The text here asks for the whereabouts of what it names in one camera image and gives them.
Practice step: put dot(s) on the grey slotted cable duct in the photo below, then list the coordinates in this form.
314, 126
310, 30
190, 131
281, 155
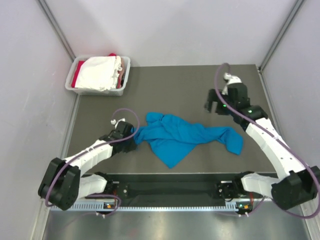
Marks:
103, 206

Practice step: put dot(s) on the white plastic bin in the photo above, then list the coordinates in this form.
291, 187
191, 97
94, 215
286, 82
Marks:
99, 75

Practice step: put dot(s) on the red t shirt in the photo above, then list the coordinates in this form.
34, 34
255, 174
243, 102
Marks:
77, 72

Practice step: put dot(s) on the white t shirt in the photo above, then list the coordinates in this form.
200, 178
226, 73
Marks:
98, 72

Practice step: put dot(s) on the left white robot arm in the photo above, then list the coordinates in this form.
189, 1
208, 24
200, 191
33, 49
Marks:
64, 181

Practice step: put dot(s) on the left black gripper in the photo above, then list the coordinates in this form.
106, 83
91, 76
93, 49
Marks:
130, 144

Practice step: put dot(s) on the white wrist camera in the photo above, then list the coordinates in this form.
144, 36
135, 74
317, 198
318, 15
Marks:
115, 122
229, 80

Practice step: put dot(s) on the blue t shirt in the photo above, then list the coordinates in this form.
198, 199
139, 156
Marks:
171, 138

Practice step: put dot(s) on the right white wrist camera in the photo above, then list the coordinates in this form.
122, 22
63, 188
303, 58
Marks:
229, 80

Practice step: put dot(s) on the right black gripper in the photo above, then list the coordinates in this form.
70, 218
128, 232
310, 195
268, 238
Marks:
213, 97

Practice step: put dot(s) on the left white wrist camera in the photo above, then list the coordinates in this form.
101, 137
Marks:
115, 122

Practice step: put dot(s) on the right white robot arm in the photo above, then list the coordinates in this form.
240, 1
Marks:
294, 184

